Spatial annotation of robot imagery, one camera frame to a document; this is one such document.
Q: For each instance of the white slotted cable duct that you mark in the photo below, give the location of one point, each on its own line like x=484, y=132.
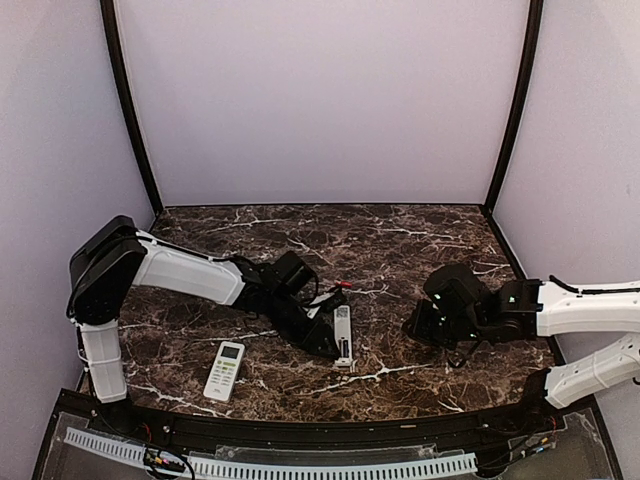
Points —
x=202, y=466

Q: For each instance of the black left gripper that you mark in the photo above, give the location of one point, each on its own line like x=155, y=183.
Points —
x=312, y=336

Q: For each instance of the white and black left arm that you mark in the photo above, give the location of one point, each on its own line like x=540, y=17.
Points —
x=121, y=264

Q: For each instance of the right black frame post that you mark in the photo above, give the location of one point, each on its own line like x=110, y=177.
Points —
x=526, y=65

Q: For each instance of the white remote with green buttons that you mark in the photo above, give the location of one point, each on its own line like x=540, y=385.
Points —
x=224, y=371

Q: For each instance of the white KT-16 remote control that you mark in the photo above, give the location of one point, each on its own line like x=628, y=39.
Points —
x=342, y=329

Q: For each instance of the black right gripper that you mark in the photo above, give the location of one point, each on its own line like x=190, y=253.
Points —
x=417, y=326

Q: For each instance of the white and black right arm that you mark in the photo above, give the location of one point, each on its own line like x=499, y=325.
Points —
x=459, y=307

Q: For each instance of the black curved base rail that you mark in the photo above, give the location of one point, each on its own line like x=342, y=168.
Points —
x=482, y=428

